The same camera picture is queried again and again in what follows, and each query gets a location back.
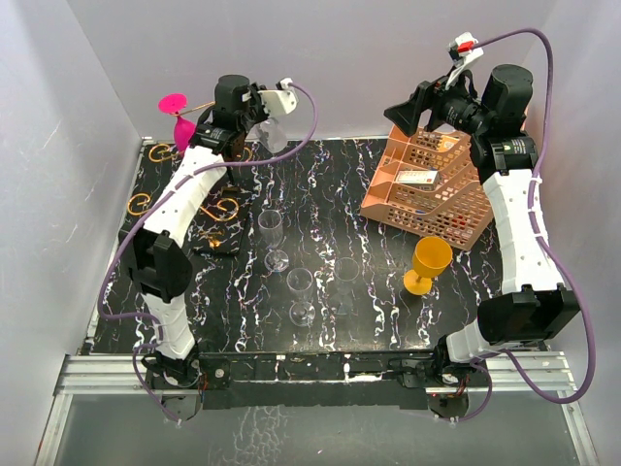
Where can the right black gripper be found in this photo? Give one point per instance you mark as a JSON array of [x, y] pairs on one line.
[[407, 115]]

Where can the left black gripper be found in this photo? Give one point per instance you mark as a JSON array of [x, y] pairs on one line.
[[257, 99]]

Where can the clear wine glass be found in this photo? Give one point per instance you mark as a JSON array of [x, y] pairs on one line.
[[270, 135], [346, 272], [300, 283]]

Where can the pink plastic wine glass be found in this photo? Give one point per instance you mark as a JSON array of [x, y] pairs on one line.
[[173, 104]]

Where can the orange plastic wine glass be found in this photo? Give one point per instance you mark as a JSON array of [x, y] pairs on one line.
[[432, 255]]

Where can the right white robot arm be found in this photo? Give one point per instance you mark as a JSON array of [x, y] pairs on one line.
[[535, 302]]

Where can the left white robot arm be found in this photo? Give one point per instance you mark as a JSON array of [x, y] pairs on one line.
[[157, 265]]

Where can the tall clear flute glass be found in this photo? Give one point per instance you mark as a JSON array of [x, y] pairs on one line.
[[270, 227]]

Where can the clear wine glass front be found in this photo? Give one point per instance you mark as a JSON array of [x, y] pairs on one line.
[[300, 283]]

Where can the small white box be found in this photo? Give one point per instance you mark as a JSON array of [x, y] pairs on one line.
[[426, 180]]

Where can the peach plastic organiser basket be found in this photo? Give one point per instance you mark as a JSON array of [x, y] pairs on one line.
[[457, 210]]

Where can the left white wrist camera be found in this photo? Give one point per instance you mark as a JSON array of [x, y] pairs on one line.
[[281, 101]]

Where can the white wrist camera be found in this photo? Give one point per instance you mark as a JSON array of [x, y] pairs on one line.
[[281, 101], [463, 53]]

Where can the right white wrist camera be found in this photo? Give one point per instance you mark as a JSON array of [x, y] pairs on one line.
[[463, 53]]

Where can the gold wire wine glass rack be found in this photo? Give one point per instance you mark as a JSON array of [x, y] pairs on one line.
[[218, 209]]

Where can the black base frame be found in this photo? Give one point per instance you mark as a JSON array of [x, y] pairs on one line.
[[407, 379]]

